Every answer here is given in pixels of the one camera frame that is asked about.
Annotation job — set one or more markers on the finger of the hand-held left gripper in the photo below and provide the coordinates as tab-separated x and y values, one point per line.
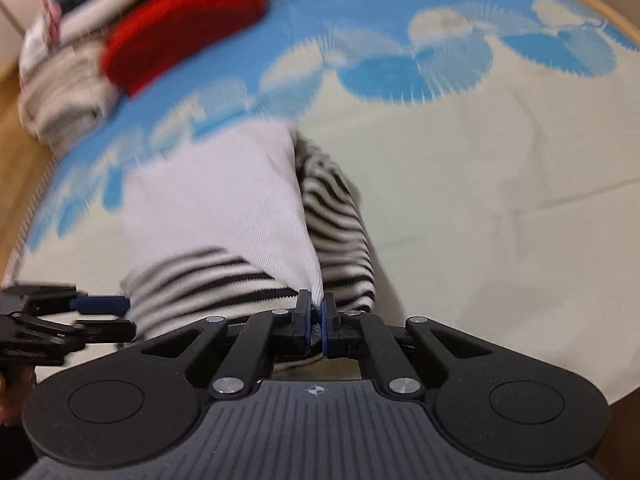
100	304
107	330

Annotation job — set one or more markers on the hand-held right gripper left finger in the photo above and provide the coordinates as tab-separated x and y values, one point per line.
303	312

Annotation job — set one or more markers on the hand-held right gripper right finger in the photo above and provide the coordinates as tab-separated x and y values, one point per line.
327	322

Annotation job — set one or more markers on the black and white striped shirt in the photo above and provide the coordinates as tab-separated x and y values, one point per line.
225	210

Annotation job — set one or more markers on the blue and white printed blanket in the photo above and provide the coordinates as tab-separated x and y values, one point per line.
475	185

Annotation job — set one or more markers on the grey folded garment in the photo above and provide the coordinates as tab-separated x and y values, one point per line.
65	95

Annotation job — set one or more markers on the white folded garment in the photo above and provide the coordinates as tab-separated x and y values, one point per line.
95	12

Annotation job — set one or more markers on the red cloth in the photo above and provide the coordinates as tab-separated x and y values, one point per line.
185	25

